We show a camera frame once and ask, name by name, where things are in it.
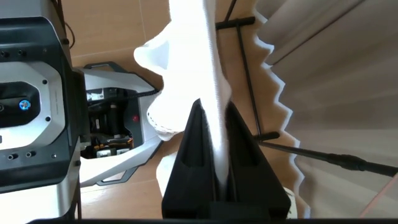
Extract beige curtain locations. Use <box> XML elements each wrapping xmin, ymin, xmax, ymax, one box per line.
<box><xmin>254</xmin><ymin>0</ymin><xmax>398</xmax><ymax>218</ymax></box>

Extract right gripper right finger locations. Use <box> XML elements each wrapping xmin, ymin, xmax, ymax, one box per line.
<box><xmin>223</xmin><ymin>101</ymin><xmax>292</xmax><ymax>218</ymax></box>

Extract white printed t-shirt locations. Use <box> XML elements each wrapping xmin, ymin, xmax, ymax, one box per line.
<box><xmin>133</xmin><ymin>0</ymin><xmax>233</xmax><ymax>197</ymax></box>

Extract black clothes rack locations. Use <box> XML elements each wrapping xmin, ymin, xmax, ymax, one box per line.
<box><xmin>215</xmin><ymin>0</ymin><xmax>398</xmax><ymax>178</ymax></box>

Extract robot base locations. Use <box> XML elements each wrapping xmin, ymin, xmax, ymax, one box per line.
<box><xmin>0</xmin><ymin>0</ymin><xmax>164</xmax><ymax>220</ymax></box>

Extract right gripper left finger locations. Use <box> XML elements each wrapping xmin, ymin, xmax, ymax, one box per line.
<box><xmin>161</xmin><ymin>98</ymin><xmax>219</xmax><ymax>218</ymax></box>

